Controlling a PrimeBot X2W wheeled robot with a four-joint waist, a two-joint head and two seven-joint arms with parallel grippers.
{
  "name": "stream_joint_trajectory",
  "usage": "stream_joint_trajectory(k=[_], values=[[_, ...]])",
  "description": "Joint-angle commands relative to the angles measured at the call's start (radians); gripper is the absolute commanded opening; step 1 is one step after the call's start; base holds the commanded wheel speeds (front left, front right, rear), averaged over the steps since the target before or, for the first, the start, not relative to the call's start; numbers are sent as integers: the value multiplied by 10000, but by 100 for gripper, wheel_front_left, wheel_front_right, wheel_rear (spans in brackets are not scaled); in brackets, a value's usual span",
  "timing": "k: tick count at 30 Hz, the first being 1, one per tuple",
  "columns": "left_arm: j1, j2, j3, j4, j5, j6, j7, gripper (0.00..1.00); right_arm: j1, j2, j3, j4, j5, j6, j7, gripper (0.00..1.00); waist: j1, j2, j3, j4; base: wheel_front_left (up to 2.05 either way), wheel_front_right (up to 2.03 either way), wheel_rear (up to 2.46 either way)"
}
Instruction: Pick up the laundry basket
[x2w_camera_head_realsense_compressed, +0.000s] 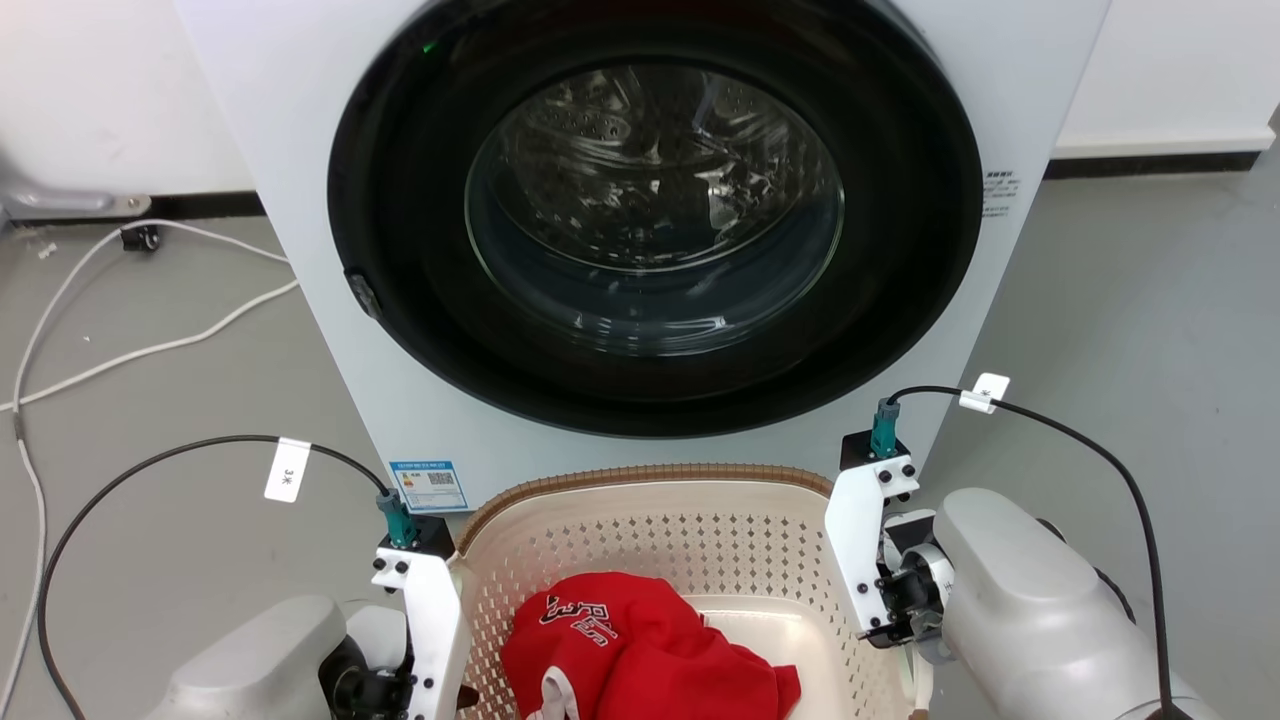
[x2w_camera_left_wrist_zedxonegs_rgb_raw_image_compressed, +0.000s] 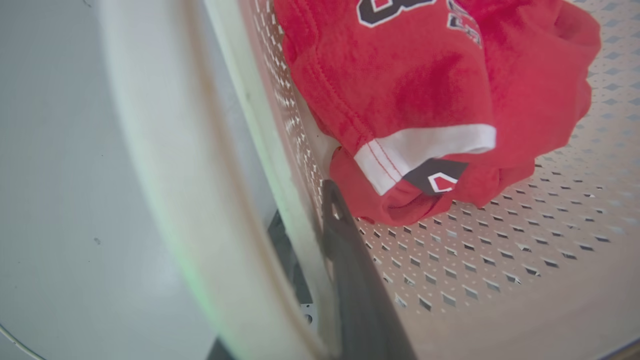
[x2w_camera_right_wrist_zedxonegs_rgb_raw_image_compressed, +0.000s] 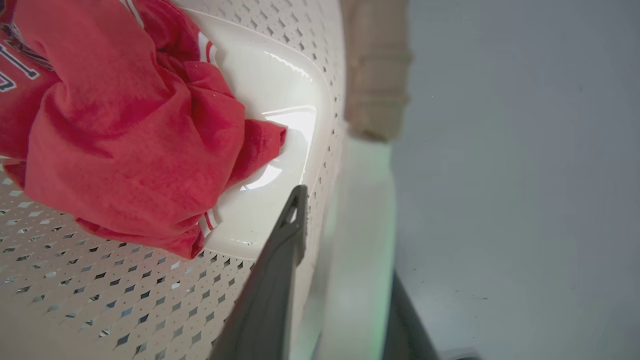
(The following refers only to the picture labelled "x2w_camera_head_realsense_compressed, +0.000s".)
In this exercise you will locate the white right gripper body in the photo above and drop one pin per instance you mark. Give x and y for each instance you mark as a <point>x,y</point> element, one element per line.
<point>855,540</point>

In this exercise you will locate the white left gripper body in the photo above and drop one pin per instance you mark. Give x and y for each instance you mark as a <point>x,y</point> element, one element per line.
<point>438,630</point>

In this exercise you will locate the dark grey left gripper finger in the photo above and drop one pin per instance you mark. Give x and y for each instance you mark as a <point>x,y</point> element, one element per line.
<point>466,696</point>

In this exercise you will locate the cream perforated plastic laundry basket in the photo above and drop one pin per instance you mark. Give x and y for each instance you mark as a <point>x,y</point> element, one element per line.
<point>690,530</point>

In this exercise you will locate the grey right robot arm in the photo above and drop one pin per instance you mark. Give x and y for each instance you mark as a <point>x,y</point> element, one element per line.
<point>1030,610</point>

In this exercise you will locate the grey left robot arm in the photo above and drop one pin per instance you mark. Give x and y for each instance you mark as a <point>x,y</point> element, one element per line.
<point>260,660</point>

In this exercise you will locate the blue energy label sticker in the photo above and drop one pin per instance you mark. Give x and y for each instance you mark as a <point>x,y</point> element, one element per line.
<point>430,487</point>

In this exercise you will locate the red garment with black lettering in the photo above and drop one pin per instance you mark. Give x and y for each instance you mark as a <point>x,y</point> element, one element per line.
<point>660,650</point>

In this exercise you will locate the round black glass washer door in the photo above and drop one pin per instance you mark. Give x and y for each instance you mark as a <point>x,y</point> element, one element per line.
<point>420,330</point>

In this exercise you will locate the small printed text sticker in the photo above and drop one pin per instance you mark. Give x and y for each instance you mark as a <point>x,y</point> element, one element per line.
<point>999,195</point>

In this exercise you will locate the small black caster wheel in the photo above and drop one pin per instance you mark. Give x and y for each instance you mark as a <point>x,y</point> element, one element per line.
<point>140,238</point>

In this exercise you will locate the white front-load washing machine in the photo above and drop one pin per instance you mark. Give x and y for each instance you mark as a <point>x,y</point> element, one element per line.
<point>300,120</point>

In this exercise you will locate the grey metal base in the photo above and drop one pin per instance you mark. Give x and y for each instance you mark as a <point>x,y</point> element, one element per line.
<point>60,195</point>

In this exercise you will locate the black wrist camera teal plug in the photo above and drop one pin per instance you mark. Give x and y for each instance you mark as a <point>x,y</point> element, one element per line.
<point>882,440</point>
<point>410,530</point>

